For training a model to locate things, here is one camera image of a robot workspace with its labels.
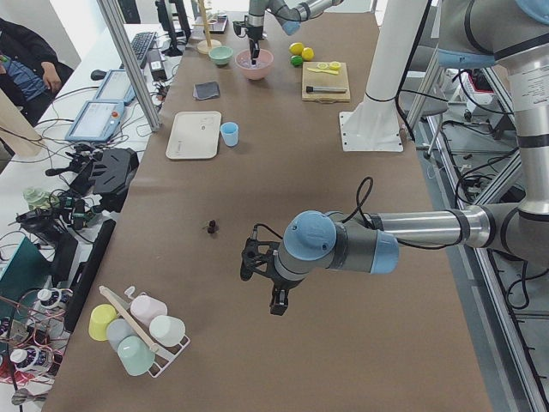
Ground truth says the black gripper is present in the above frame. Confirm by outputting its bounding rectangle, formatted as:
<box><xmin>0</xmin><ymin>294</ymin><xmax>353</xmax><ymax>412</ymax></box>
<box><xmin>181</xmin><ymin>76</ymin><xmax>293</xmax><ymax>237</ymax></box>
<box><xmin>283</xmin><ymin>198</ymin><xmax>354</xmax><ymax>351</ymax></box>
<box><xmin>247</xmin><ymin>25</ymin><xmax>263</xmax><ymax>59</ymax></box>
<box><xmin>269</xmin><ymin>276</ymin><xmax>301</xmax><ymax>316</ymax></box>

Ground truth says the pink bowl of ice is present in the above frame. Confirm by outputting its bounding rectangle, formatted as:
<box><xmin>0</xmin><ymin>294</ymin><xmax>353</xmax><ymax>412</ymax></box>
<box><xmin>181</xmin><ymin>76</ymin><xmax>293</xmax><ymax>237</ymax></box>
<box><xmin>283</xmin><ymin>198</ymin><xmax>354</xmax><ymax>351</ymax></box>
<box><xmin>235</xmin><ymin>49</ymin><xmax>274</xmax><ymax>80</ymax></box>

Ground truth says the wooden cup stand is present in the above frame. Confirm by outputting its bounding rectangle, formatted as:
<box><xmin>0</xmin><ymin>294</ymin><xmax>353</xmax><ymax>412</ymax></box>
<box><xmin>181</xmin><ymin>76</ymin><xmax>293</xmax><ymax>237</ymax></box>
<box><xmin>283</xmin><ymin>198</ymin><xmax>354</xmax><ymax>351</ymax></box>
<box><xmin>192</xmin><ymin>0</ymin><xmax>222</xmax><ymax>55</ymax></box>

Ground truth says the blue plastic cup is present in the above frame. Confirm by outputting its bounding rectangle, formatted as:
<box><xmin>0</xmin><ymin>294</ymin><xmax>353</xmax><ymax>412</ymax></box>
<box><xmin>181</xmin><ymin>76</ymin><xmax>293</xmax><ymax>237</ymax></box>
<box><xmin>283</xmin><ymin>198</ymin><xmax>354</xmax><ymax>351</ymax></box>
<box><xmin>220</xmin><ymin>122</ymin><xmax>239</xmax><ymax>147</ymax></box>

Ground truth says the dark cherries pair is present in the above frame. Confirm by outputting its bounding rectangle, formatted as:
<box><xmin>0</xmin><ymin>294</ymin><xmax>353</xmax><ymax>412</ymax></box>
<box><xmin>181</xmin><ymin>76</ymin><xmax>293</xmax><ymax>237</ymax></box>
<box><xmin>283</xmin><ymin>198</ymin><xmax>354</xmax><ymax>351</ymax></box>
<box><xmin>202</xmin><ymin>220</ymin><xmax>219</xmax><ymax>234</ymax></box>

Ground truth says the white cup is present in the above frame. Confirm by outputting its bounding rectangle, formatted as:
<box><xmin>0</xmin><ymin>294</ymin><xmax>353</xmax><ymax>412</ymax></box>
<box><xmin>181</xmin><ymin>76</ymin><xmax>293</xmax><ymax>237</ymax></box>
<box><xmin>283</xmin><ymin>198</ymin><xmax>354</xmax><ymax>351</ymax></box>
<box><xmin>148</xmin><ymin>315</ymin><xmax>186</xmax><ymax>347</ymax></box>

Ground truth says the white cup rack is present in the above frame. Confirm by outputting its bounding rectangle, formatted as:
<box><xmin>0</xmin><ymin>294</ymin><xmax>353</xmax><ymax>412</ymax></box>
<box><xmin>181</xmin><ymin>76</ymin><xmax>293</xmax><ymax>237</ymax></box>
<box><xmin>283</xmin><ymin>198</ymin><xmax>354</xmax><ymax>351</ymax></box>
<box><xmin>99</xmin><ymin>286</ymin><xmax>190</xmax><ymax>379</ymax></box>

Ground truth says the pink cup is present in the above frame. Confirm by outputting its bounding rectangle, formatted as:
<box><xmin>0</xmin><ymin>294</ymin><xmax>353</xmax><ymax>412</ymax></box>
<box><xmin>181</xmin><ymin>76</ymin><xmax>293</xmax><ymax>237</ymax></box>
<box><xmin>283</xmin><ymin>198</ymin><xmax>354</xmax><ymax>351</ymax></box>
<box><xmin>130</xmin><ymin>294</ymin><xmax>167</xmax><ymax>327</ymax></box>

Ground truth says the mint green cup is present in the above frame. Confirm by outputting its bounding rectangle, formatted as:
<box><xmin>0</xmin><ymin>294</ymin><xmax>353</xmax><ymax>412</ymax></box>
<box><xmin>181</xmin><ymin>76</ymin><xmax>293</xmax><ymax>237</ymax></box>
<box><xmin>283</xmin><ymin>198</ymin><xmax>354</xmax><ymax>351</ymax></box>
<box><xmin>117</xmin><ymin>336</ymin><xmax>155</xmax><ymax>376</ymax></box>

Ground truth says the grey cup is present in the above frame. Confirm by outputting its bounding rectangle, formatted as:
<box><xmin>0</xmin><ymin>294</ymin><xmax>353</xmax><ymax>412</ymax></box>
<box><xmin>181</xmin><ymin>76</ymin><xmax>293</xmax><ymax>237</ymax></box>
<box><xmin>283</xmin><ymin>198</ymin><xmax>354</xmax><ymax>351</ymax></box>
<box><xmin>106</xmin><ymin>318</ymin><xmax>135</xmax><ymax>352</ymax></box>

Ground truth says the yellow cup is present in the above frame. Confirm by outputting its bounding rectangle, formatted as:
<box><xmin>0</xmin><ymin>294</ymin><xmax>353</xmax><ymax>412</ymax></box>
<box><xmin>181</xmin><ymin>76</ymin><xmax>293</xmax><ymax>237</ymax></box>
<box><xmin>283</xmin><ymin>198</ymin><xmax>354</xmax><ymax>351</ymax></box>
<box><xmin>88</xmin><ymin>304</ymin><xmax>118</xmax><ymax>342</ymax></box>

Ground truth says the green ceramic bowl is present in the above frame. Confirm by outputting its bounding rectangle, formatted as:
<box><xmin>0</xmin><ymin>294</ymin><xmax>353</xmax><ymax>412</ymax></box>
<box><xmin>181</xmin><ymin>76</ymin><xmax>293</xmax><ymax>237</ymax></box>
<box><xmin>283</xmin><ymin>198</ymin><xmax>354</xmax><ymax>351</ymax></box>
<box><xmin>208</xmin><ymin>45</ymin><xmax>233</xmax><ymax>66</ymax></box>

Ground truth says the yellow lemon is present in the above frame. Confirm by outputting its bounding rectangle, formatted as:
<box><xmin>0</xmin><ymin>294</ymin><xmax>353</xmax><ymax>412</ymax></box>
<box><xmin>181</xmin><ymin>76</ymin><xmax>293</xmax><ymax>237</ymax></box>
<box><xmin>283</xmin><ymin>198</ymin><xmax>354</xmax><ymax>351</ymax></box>
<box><xmin>301</xmin><ymin>47</ymin><xmax>315</xmax><ymax>61</ymax></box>
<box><xmin>288</xmin><ymin>42</ymin><xmax>305</xmax><ymax>56</ymax></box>

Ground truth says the green lime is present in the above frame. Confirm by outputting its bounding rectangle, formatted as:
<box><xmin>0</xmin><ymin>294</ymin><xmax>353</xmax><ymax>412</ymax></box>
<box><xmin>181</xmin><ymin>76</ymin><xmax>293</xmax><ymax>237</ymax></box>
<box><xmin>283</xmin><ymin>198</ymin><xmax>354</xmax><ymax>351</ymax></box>
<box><xmin>290</xmin><ymin>55</ymin><xmax>304</xmax><ymax>67</ymax></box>

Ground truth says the yellow plastic knife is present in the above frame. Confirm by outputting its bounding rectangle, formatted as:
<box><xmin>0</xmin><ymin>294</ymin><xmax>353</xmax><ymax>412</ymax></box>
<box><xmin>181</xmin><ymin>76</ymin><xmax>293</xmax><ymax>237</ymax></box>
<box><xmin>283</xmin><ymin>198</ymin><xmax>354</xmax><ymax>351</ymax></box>
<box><xmin>306</xmin><ymin>67</ymin><xmax>340</xmax><ymax>76</ymax></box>

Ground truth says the grey folded cloth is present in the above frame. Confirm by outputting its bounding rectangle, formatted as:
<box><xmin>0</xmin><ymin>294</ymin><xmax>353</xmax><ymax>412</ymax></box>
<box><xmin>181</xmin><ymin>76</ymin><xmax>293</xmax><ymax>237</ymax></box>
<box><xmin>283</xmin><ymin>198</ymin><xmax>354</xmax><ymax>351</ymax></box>
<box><xmin>193</xmin><ymin>82</ymin><xmax>220</xmax><ymax>100</ymax></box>

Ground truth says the metal rod black cap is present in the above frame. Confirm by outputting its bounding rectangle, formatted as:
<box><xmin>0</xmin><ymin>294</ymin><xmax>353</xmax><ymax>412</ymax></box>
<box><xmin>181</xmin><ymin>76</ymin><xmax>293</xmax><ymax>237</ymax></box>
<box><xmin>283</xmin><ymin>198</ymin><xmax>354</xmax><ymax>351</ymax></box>
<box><xmin>305</xmin><ymin>86</ymin><xmax>347</xmax><ymax>94</ymax></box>

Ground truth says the wooden cutting board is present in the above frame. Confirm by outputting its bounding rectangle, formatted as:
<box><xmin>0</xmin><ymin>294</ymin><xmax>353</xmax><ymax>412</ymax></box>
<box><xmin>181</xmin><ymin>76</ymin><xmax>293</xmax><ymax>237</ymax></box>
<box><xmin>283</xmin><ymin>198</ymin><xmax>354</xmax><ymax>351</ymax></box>
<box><xmin>301</xmin><ymin>62</ymin><xmax>351</xmax><ymax>102</ymax></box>

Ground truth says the cream rabbit tray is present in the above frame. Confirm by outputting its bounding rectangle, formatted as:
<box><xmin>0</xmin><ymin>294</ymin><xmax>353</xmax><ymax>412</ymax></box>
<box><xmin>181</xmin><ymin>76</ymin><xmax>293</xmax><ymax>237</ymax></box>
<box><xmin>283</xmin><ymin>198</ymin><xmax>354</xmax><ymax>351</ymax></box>
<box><xmin>166</xmin><ymin>111</ymin><xmax>221</xmax><ymax>160</ymax></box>

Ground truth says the black keyboard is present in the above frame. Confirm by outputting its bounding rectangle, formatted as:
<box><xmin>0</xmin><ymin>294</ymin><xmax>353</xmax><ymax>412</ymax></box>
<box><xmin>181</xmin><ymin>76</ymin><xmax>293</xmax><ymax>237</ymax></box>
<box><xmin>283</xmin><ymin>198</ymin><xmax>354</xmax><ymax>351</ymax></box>
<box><xmin>130</xmin><ymin>32</ymin><xmax>157</xmax><ymax>69</ymax></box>

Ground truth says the teach pendant tablet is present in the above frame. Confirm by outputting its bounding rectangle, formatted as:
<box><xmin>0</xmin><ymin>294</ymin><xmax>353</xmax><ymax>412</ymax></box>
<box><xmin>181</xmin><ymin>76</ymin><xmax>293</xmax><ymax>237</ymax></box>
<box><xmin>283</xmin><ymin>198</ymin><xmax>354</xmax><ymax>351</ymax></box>
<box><xmin>94</xmin><ymin>69</ymin><xmax>136</xmax><ymax>106</ymax></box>
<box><xmin>65</xmin><ymin>100</ymin><xmax>125</xmax><ymax>142</ymax></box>

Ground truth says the seated person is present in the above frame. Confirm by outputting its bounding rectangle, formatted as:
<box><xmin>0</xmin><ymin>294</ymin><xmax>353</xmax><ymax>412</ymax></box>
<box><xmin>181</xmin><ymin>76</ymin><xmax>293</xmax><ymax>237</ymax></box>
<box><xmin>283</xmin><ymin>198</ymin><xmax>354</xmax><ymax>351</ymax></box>
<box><xmin>1</xmin><ymin>20</ymin><xmax>74</xmax><ymax>125</ymax></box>

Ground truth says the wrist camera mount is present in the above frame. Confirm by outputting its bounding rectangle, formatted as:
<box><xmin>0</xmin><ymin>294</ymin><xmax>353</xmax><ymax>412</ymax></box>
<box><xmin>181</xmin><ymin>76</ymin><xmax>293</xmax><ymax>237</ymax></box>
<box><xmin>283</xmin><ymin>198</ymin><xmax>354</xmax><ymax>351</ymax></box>
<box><xmin>240</xmin><ymin>238</ymin><xmax>280</xmax><ymax>282</ymax></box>
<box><xmin>232</xmin><ymin>21</ymin><xmax>248</xmax><ymax>38</ymax></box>

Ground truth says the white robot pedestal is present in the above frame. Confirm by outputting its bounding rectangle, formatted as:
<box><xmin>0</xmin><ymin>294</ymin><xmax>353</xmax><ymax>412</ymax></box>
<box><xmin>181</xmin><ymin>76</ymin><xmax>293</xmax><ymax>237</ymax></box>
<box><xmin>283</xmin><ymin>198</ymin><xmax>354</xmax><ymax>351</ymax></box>
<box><xmin>340</xmin><ymin>0</ymin><xmax>431</xmax><ymax>152</ymax></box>

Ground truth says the aluminium frame post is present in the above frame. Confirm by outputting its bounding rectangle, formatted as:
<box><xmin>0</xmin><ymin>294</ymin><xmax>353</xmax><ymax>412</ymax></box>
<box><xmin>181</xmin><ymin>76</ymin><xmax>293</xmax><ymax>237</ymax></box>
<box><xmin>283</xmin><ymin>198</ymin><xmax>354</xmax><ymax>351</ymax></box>
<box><xmin>97</xmin><ymin>0</ymin><xmax>160</xmax><ymax>132</ymax></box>

